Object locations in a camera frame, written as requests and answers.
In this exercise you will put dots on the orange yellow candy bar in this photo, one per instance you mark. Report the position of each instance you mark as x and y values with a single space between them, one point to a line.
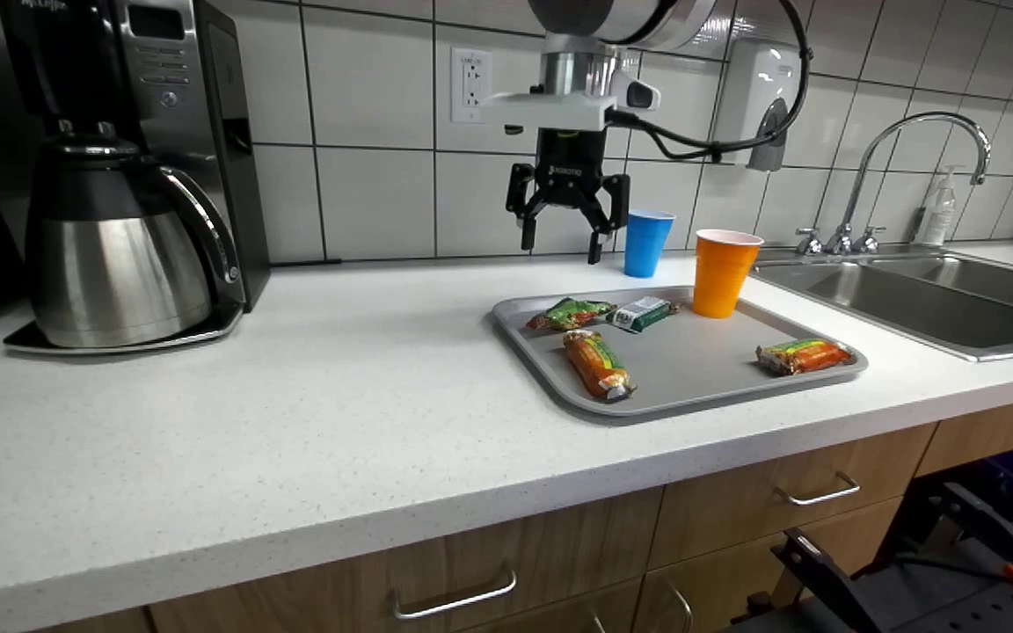
596 363

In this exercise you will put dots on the white wall soap dispenser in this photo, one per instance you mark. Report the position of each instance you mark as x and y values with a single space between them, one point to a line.
749 94

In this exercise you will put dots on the black coffee maker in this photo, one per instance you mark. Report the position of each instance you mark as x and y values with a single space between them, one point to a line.
194 94

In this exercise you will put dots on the steel coffee carafe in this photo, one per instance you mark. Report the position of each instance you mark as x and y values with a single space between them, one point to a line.
116 267

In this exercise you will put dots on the stainless steel sink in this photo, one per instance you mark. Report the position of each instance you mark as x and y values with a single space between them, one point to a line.
941 304

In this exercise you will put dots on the white wall power outlet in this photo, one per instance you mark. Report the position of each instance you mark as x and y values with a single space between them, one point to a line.
473 85

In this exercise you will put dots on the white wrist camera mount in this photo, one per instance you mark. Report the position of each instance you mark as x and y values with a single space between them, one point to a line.
555 111

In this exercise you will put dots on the orange plastic cup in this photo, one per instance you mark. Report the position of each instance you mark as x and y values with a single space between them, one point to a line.
722 275

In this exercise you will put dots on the gray plastic tray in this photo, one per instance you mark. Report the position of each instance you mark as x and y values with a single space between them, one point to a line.
704 363

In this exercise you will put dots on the clear soap bottle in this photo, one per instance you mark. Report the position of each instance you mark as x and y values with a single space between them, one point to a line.
934 217

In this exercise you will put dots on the blue plastic cup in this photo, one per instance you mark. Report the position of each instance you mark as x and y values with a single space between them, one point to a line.
650 244

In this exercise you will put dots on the wooden counter cabinet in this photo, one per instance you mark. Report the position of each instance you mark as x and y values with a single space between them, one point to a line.
740 506

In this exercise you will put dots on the orange green candy bar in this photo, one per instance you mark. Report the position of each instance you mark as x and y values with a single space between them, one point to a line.
808 356

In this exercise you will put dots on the dark teal candy bar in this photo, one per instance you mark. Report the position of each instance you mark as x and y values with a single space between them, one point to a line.
644 312

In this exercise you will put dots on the black robot cart frame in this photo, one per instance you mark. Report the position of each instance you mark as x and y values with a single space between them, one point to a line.
872 601

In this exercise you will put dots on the chrome sink faucet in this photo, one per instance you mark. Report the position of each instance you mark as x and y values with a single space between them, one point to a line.
872 165

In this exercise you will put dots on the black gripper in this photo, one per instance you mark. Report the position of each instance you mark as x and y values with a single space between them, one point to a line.
570 165

